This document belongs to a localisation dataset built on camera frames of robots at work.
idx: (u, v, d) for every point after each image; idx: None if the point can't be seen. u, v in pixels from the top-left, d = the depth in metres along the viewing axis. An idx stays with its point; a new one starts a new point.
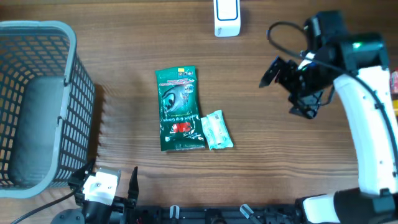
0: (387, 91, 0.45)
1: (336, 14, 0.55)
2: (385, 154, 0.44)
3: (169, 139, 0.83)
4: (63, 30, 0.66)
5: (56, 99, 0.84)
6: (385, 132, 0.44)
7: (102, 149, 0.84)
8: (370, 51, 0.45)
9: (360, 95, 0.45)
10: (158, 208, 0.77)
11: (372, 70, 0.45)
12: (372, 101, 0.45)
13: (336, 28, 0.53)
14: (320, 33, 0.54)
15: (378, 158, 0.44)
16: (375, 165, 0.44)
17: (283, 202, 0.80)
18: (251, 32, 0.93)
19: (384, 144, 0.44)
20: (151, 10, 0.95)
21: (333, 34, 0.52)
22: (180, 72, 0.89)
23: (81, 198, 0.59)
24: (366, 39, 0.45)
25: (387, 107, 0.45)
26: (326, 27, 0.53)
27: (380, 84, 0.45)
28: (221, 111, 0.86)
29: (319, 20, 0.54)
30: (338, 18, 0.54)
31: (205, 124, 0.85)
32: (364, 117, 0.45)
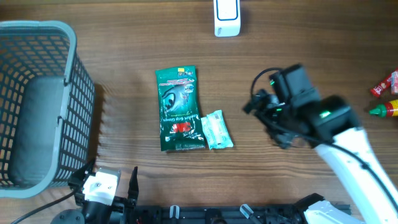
0: (366, 147, 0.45)
1: (300, 70, 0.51)
2: (385, 209, 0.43)
3: (169, 139, 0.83)
4: (63, 30, 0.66)
5: (57, 99, 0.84)
6: (379, 189, 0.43)
7: (102, 149, 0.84)
8: (340, 120, 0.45)
9: (344, 160, 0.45)
10: (158, 208, 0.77)
11: (351, 135, 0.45)
12: (356, 162, 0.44)
13: (303, 88, 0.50)
14: (291, 93, 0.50)
15: (382, 214, 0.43)
16: (380, 221, 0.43)
17: (282, 202, 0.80)
18: (251, 32, 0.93)
19: (381, 201, 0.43)
20: (151, 10, 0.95)
21: (305, 98, 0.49)
22: (180, 72, 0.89)
23: (81, 198, 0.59)
24: (331, 107, 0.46)
25: (370, 163, 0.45)
26: (295, 86, 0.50)
27: (359, 146, 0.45)
28: (221, 111, 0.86)
29: (290, 78, 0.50)
30: (301, 74, 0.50)
31: (205, 124, 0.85)
32: (352, 177, 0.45)
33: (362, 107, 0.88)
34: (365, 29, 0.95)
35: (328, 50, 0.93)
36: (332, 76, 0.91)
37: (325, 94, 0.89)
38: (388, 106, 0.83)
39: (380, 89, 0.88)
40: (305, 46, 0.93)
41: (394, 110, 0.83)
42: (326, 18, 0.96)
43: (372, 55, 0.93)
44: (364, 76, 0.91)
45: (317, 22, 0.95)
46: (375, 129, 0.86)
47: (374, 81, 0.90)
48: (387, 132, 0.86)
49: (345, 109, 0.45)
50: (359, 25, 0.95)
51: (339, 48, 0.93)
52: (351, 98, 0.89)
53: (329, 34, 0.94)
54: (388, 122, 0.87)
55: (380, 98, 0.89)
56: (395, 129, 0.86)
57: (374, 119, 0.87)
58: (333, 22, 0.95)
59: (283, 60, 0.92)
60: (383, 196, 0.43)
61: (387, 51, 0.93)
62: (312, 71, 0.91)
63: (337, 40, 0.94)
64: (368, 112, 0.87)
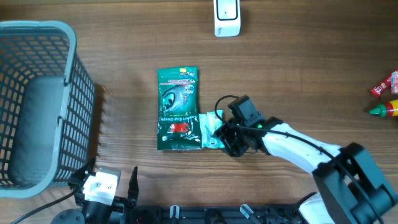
0: (288, 126, 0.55)
1: (247, 99, 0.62)
2: (307, 151, 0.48)
3: (166, 139, 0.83)
4: (63, 30, 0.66)
5: (57, 99, 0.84)
6: (299, 142, 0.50)
7: (102, 149, 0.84)
8: (273, 127, 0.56)
9: (273, 139, 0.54)
10: (158, 208, 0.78)
11: (278, 127, 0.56)
12: (281, 135, 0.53)
13: (252, 112, 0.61)
14: (244, 118, 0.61)
15: (305, 153, 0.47)
16: (308, 160, 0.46)
17: (282, 202, 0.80)
18: (251, 32, 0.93)
19: (302, 148, 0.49)
20: (151, 10, 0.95)
21: (254, 119, 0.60)
22: (182, 72, 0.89)
23: (81, 198, 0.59)
24: (267, 122, 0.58)
25: (293, 132, 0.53)
26: (245, 111, 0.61)
27: (282, 128, 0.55)
28: (221, 110, 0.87)
29: (242, 107, 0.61)
30: (249, 103, 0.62)
31: (203, 121, 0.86)
32: (282, 146, 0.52)
33: (362, 107, 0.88)
34: (365, 29, 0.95)
35: (328, 50, 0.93)
36: (332, 76, 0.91)
37: (325, 94, 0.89)
38: (388, 106, 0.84)
39: (380, 89, 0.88)
40: (305, 46, 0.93)
41: (394, 110, 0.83)
42: (326, 18, 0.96)
43: (372, 54, 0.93)
44: (363, 76, 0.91)
45: (317, 22, 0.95)
46: (375, 129, 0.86)
47: (374, 81, 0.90)
48: (386, 132, 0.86)
49: (275, 122, 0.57)
50: (359, 25, 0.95)
51: (339, 48, 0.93)
52: (351, 98, 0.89)
53: (329, 34, 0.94)
54: (387, 122, 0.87)
55: (380, 98, 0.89)
56: (395, 129, 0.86)
57: (374, 119, 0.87)
58: (333, 22, 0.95)
59: (283, 60, 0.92)
60: (303, 145, 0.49)
61: (386, 51, 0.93)
62: (311, 71, 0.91)
63: (337, 40, 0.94)
64: (368, 112, 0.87)
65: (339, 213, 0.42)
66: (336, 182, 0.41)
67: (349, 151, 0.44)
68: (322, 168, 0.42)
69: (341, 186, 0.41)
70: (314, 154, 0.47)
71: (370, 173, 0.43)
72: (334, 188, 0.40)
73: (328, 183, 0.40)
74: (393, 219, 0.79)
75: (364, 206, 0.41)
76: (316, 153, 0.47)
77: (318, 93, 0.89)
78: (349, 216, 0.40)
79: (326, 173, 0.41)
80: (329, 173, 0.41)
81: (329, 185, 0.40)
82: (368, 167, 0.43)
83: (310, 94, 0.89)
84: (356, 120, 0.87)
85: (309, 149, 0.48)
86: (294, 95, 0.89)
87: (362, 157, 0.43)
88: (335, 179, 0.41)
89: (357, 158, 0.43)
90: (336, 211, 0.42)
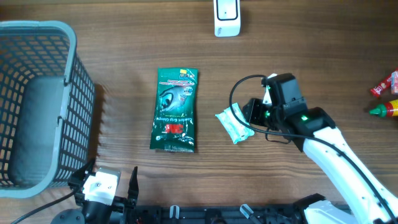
0: (343, 140, 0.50)
1: (293, 79, 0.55)
2: (364, 192, 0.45)
3: (160, 139, 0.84)
4: (62, 29, 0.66)
5: (57, 99, 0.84)
6: (356, 173, 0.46)
7: (102, 149, 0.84)
8: (320, 129, 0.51)
9: (323, 150, 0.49)
10: (158, 208, 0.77)
11: (328, 132, 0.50)
12: (334, 151, 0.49)
13: (295, 96, 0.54)
14: (283, 101, 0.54)
15: (360, 195, 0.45)
16: (362, 205, 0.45)
17: (282, 202, 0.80)
18: (251, 32, 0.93)
19: (358, 183, 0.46)
20: (151, 10, 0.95)
21: (295, 105, 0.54)
22: (182, 73, 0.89)
23: (81, 198, 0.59)
24: (313, 116, 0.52)
25: (349, 154, 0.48)
26: (286, 94, 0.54)
27: (336, 138, 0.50)
28: (236, 104, 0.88)
29: (283, 87, 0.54)
30: (294, 84, 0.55)
31: (224, 119, 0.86)
32: (332, 167, 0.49)
33: (362, 107, 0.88)
34: (365, 29, 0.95)
35: (328, 50, 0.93)
36: (332, 76, 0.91)
37: (325, 94, 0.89)
38: (388, 106, 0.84)
39: (380, 89, 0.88)
40: (305, 46, 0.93)
41: (394, 110, 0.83)
42: (326, 18, 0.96)
43: (372, 55, 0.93)
44: (364, 76, 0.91)
45: (317, 22, 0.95)
46: (375, 129, 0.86)
47: (374, 81, 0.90)
48: (387, 132, 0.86)
49: (324, 121, 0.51)
50: (359, 25, 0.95)
51: (339, 48, 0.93)
52: (351, 98, 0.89)
53: (329, 34, 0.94)
54: (387, 122, 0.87)
55: (380, 98, 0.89)
56: (395, 129, 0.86)
57: (374, 119, 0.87)
58: (333, 22, 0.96)
59: (283, 60, 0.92)
60: (359, 178, 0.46)
61: (386, 51, 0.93)
62: (312, 71, 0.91)
63: (337, 40, 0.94)
64: (368, 112, 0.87)
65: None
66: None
67: None
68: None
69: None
70: (372, 201, 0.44)
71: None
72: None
73: None
74: None
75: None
76: (375, 201, 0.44)
77: (318, 93, 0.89)
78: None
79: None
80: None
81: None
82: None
83: (310, 94, 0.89)
84: (356, 120, 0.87)
85: (367, 190, 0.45)
86: None
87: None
88: None
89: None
90: None
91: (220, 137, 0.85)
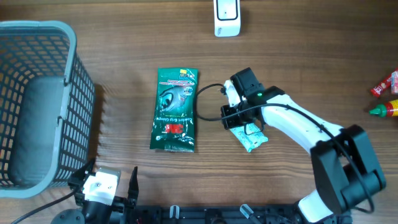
0: (288, 98, 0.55)
1: (249, 70, 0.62)
2: (305, 126, 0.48)
3: (160, 139, 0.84)
4: (62, 29, 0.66)
5: (57, 99, 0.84)
6: (300, 117, 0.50)
7: (102, 149, 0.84)
8: (273, 97, 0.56)
9: (273, 109, 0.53)
10: (158, 208, 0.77)
11: (278, 98, 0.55)
12: (281, 107, 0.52)
13: (252, 83, 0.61)
14: (244, 88, 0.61)
15: (305, 129, 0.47)
16: (306, 137, 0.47)
17: (283, 202, 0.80)
18: (251, 32, 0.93)
19: (301, 121, 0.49)
20: (151, 10, 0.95)
21: (254, 90, 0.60)
22: (182, 73, 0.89)
23: (81, 198, 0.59)
24: (267, 92, 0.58)
25: (292, 104, 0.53)
26: (245, 81, 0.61)
27: (283, 99, 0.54)
28: None
29: (242, 79, 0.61)
30: (250, 74, 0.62)
31: (234, 127, 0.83)
32: (280, 117, 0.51)
33: (362, 107, 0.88)
34: (365, 29, 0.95)
35: (328, 50, 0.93)
36: (332, 76, 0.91)
37: (325, 94, 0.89)
38: (388, 106, 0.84)
39: (380, 89, 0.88)
40: (305, 46, 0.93)
41: (394, 110, 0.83)
42: (326, 18, 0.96)
43: (372, 54, 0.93)
44: (364, 76, 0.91)
45: (317, 22, 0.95)
46: (375, 129, 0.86)
47: (374, 81, 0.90)
48: (386, 132, 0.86)
49: (277, 93, 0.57)
50: (358, 25, 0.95)
51: (339, 48, 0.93)
52: (351, 98, 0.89)
53: (329, 34, 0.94)
54: (388, 122, 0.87)
55: (380, 98, 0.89)
56: (394, 129, 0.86)
57: (374, 119, 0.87)
58: (333, 22, 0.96)
59: (283, 60, 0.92)
60: (304, 119, 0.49)
61: (386, 51, 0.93)
62: (311, 71, 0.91)
63: (337, 40, 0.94)
64: (368, 112, 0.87)
65: (329, 190, 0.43)
66: (332, 161, 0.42)
67: (349, 132, 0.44)
68: (320, 145, 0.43)
69: (336, 167, 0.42)
70: (313, 130, 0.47)
71: (367, 158, 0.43)
72: (329, 165, 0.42)
73: (323, 161, 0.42)
74: (394, 219, 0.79)
75: (354, 187, 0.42)
76: (316, 129, 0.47)
77: (318, 93, 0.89)
78: (337, 195, 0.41)
79: (323, 151, 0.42)
80: (326, 150, 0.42)
81: (324, 163, 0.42)
82: (366, 150, 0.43)
83: (310, 94, 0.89)
84: (356, 120, 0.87)
85: (310, 125, 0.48)
86: (294, 95, 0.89)
87: (361, 140, 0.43)
88: (331, 158, 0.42)
89: (356, 139, 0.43)
90: (327, 189, 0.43)
91: (220, 137, 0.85)
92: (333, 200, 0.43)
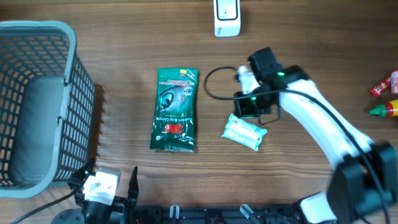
0: (313, 86, 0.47)
1: (268, 50, 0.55)
2: (333, 130, 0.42)
3: (160, 139, 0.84)
4: (62, 30, 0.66)
5: (57, 99, 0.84)
6: (327, 116, 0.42)
7: (102, 149, 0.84)
8: (295, 81, 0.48)
9: (295, 99, 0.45)
10: (158, 208, 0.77)
11: (302, 84, 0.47)
12: (306, 98, 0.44)
13: (271, 63, 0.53)
14: (261, 68, 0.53)
15: (329, 132, 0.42)
16: (331, 142, 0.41)
17: (282, 202, 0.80)
18: (251, 32, 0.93)
19: (328, 122, 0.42)
20: (151, 10, 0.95)
21: (272, 71, 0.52)
22: (182, 73, 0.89)
23: (81, 198, 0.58)
24: (289, 71, 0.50)
25: (319, 98, 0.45)
26: (263, 61, 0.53)
27: (308, 88, 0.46)
28: (232, 114, 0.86)
29: (260, 58, 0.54)
30: (269, 53, 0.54)
31: (233, 134, 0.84)
32: (304, 111, 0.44)
33: (362, 107, 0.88)
34: (365, 29, 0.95)
35: (328, 50, 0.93)
36: (332, 76, 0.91)
37: (325, 94, 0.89)
38: (388, 106, 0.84)
39: (380, 89, 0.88)
40: (305, 46, 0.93)
41: (394, 110, 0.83)
42: (326, 18, 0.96)
43: (372, 54, 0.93)
44: (364, 76, 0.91)
45: (317, 22, 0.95)
46: (375, 129, 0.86)
47: (374, 81, 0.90)
48: (386, 132, 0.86)
49: (300, 75, 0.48)
50: (359, 25, 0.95)
51: (339, 48, 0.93)
52: (351, 98, 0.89)
53: (329, 33, 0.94)
54: (387, 122, 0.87)
55: (380, 98, 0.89)
56: (394, 129, 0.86)
57: (374, 119, 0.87)
58: (333, 21, 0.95)
59: (283, 60, 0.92)
60: (331, 120, 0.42)
61: (387, 51, 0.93)
62: (311, 71, 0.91)
63: (337, 40, 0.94)
64: (367, 112, 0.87)
65: (344, 205, 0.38)
66: (357, 179, 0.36)
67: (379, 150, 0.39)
68: (346, 160, 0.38)
69: (361, 187, 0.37)
70: (340, 137, 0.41)
71: (392, 178, 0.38)
72: (353, 184, 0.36)
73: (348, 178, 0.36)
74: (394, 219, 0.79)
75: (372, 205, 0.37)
76: (343, 136, 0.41)
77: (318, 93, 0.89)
78: (354, 213, 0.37)
79: (350, 167, 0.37)
80: (352, 165, 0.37)
81: (350, 181, 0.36)
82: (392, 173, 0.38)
83: None
84: (356, 120, 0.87)
85: (335, 127, 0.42)
86: None
87: (390, 160, 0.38)
88: (358, 177, 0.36)
89: (384, 158, 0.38)
90: (343, 205, 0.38)
91: (220, 137, 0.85)
92: (345, 214, 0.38)
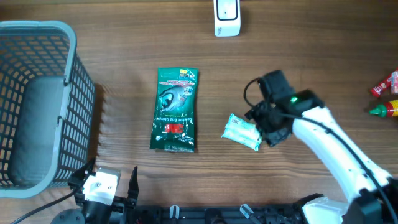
0: (328, 117, 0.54)
1: (280, 73, 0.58)
2: (350, 165, 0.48)
3: (160, 139, 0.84)
4: (62, 30, 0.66)
5: (57, 99, 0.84)
6: (342, 149, 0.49)
7: (102, 149, 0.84)
8: (309, 109, 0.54)
9: (311, 128, 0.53)
10: (158, 208, 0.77)
11: (316, 111, 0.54)
12: (321, 129, 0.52)
13: (283, 86, 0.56)
14: (272, 91, 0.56)
15: (347, 167, 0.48)
16: (349, 177, 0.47)
17: (282, 202, 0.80)
18: (250, 32, 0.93)
19: (346, 159, 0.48)
20: (151, 10, 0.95)
21: (283, 94, 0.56)
22: (182, 73, 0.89)
23: (81, 198, 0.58)
24: (301, 98, 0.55)
25: (334, 129, 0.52)
26: (274, 84, 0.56)
27: (323, 117, 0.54)
28: (232, 114, 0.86)
29: (271, 81, 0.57)
30: (280, 76, 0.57)
31: (233, 135, 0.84)
32: (319, 140, 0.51)
33: (362, 107, 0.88)
34: (366, 29, 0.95)
35: (328, 50, 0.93)
36: (332, 76, 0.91)
37: (325, 94, 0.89)
38: (388, 106, 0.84)
39: (380, 89, 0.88)
40: (305, 47, 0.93)
41: (394, 110, 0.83)
42: (327, 18, 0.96)
43: (372, 55, 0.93)
44: (364, 76, 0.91)
45: (317, 22, 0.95)
46: (375, 129, 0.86)
47: (374, 81, 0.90)
48: (386, 132, 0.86)
49: (313, 101, 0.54)
50: (359, 25, 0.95)
51: (339, 48, 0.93)
52: (351, 98, 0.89)
53: (329, 33, 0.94)
54: (387, 122, 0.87)
55: (380, 98, 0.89)
56: (394, 129, 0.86)
57: (374, 119, 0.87)
58: (333, 22, 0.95)
59: (283, 60, 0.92)
60: (346, 154, 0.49)
61: (387, 51, 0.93)
62: (311, 71, 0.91)
63: (337, 40, 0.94)
64: (368, 112, 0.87)
65: None
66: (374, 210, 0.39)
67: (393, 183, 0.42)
68: (365, 198, 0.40)
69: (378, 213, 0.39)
70: (357, 172, 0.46)
71: None
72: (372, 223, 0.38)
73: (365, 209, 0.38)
74: None
75: None
76: (360, 171, 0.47)
77: (318, 93, 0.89)
78: None
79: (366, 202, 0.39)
80: (369, 203, 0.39)
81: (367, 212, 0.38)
82: None
83: None
84: (356, 120, 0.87)
85: (351, 162, 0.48)
86: None
87: None
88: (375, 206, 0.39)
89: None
90: None
91: (220, 137, 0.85)
92: None
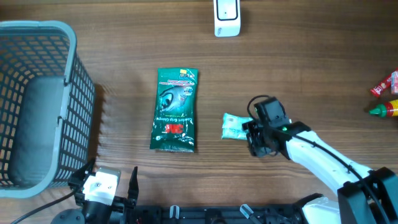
0: (314, 134, 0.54)
1: (275, 101, 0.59)
2: (334, 167, 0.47)
3: (160, 139, 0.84)
4: (63, 30, 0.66)
5: (56, 99, 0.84)
6: (328, 157, 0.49)
7: (102, 149, 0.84)
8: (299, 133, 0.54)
9: (298, 145, 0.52)
10: (158, 208, 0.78)
11: (303, 134, 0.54)
12: (307, 143, 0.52)
13: (278, 114, 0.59)
14: (268, 119, 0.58)
15: (331, 169, 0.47)
16: (334, 178, 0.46)
17: (282, 202, 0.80)
18: (250, 32, 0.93)
19: (330, 163, 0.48)
20: (151, 10, 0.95)
21: (278, 122, 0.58)
22: (182, 73, 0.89)
23: (81, 198, 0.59)
24: (292, 126, 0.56)
25: (319, 142, 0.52)
26: (270, 112, 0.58)
27: (308, 135, 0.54)
28: (226, 113, 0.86)
29: (268, 108, 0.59)
30: (277, 104, 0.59)
31: (232, 133, 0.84)
32: (306, 154, 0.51)
33: (362, 107, 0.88)
34: (366, 29, 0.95)
35: (328, 50, 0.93)
36: (332, 76, 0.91)
37: (325, 94, 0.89)
38: (388, 106, 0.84)
39: (380, 89, 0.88)
40: (305, 47, 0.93)
41: (394, 110, 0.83)
42: (326, 18, 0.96)
43: (372, 55, 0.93)
44: (364, 76, 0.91)
45: (317, 22, 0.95)
46: (375, 129, 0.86)
47: (374, 81, 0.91)
48: (386, 132, 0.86)
49: (302, 127, 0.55)
50: (358, 25, 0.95)
51: (339, 48, 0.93)
52: (351, 98, 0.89)
53: (329, 33, 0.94)
54: (387, 122, 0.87)
55: (380, 98, 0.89)
56: (394, 129, 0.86)
57: (374, 119, 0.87)
58: (333, 22, 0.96)
59: (283, 60, 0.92)
60: (331, 159, 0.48)
61: (387, 51, 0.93)
62: (311, 71, 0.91)
63: (337, 40, 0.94)
64: (368, 112, 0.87)
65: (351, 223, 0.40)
66: (360, 203, 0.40)
67: (379, 175, 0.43)
68: (348, 187, 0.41)
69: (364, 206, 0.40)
70: (341, 172, 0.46)
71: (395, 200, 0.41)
72: (359, 211, 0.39)
73: (350, 201, 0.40)
74: None
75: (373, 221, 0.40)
76: (344, 170, 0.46)
77: (318, 93, 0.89)
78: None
79: (352, 193, 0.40)
80: (356, 194, 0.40)
81: (353, 205, 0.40)
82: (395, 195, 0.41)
83: (310, 94, 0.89)
84: (356, 120, 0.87)
85: (336, 165, 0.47)
86: (294, 95, 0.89)
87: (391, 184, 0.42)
88: (360, 200, 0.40)
89: (386, 183, 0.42)
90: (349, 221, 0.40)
91: (220, 137, 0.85)
92: None
